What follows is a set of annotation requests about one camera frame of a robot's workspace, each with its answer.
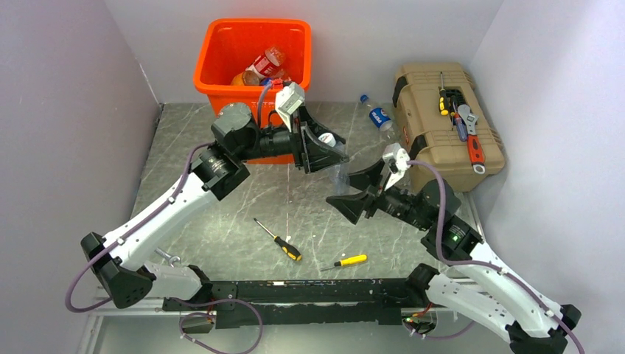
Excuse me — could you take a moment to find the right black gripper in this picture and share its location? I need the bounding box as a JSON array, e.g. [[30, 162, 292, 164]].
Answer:
[[326, 158, 430, 230]]

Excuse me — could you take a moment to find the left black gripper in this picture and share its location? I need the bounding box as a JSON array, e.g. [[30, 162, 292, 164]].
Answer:
[[236, 102, 349, 173]]

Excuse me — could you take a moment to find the crushed clear bottle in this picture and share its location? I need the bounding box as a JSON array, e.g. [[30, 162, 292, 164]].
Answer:
[[319, 133, 349, 195]]

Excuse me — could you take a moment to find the red label water bottle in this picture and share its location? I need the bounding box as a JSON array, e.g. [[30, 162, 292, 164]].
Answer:
[[246, 46, 287, 79]]

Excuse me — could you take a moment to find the orange bottle blue cap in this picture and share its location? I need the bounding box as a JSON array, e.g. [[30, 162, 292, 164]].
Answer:
[[231, 70, 261, 86]]

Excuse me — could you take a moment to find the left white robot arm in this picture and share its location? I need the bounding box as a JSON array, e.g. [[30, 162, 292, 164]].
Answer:
[[81, 103, 349, 310]]

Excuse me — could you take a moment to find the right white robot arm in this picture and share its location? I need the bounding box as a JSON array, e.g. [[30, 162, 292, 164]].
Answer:
[[326, 158, 584, 353]]

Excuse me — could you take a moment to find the orange plastic bin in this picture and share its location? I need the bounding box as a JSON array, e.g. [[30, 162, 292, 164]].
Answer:
[[193, 18, 313, 165]]

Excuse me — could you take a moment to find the small yellow screwdriver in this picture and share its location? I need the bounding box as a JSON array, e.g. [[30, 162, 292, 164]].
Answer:
[[321, 254, 368, 271]]

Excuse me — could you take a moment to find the Pepsi bottle near toolbox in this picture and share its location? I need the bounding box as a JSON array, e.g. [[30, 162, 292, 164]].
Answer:
[[359, 94, 397, 142]]

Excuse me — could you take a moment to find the black yellow screwdriver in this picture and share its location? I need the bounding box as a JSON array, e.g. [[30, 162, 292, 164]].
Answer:
[[254, 218, 302, 261]]

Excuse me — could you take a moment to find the tan plastic toolbox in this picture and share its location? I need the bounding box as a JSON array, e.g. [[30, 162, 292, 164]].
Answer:
[[392, 63, 506, 192]]

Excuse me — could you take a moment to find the blue red screwdriver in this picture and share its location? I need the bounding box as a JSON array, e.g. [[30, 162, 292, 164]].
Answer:
[[450, 95, 468, 142]]

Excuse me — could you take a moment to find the orange adjustable wrench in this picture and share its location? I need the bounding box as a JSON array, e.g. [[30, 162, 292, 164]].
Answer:
[[458, 104, 486, 175]]

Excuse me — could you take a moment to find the yellow screwdriver on toolbox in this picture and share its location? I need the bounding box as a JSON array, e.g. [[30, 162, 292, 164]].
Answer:
[[439, 72, 450, 116]]

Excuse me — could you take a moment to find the small silver wrench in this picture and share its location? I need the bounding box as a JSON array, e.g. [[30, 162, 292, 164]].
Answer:
[[154, 248, 181, 267]]

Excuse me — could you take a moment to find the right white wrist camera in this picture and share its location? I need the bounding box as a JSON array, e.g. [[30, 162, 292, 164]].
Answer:
[[382, 142, 410, 190]]

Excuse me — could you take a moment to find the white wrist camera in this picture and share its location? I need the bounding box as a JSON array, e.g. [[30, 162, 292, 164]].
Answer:
[[274, 82, 305, 133], [382, 142, 410, 190]]

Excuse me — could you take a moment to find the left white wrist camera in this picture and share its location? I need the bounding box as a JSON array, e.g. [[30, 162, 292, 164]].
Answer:
[[274, 82, 305, 133]]

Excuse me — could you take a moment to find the black base frame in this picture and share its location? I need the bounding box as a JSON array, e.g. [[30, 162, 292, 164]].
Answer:
[[162, 264, 438, 329]]

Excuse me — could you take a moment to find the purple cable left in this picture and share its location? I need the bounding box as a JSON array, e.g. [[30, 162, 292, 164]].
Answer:
[[65, 142, 265, 354]]

